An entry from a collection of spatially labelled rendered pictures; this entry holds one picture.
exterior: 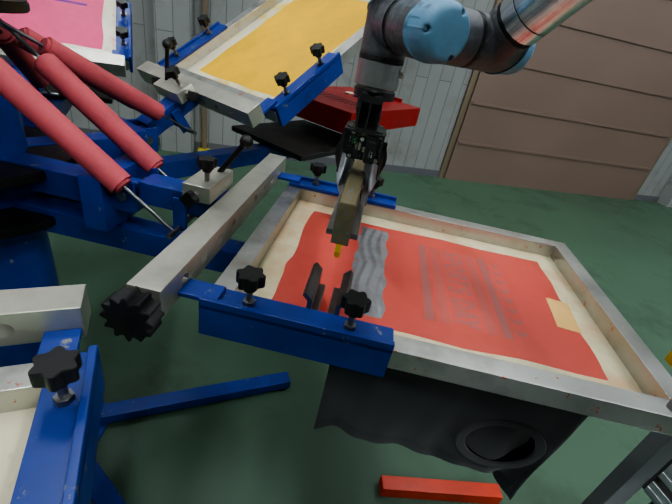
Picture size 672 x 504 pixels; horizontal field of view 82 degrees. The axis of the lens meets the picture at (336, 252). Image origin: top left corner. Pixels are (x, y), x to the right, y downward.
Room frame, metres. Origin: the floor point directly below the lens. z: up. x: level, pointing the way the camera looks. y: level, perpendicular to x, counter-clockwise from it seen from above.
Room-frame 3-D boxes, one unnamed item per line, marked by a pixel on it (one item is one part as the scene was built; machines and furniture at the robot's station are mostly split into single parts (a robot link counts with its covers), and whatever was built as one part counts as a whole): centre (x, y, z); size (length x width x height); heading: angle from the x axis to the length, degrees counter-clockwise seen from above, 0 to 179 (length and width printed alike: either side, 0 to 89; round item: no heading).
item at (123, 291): (0.39, 0.25, 1.02); 0.07 x 0.06 x 0.07; 88
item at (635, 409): (0.73, -0.21, 0.97); 0.79 x 0.58 x 0.04; 88
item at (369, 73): (0.71, -0.01, 1.33); 0.08 x 0.08 x 0.05
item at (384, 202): (1.01, 0.01, 0.98); 0.30 x 0.05 x 0.07; 88
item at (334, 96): (1.97, 0.08, 1.06); 0.61 x 0.46 x 0.12; 148
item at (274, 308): (0.46, 0.04, 0.98); 0.30 x 0.05 x 0.07; 88
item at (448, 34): (0.63, -0.07, 1.41); 0.11 x 0.11 x 0.08; 29
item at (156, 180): (0.75, 0.35, 1.02); 0.17 x 0.06 x 0.05; 88
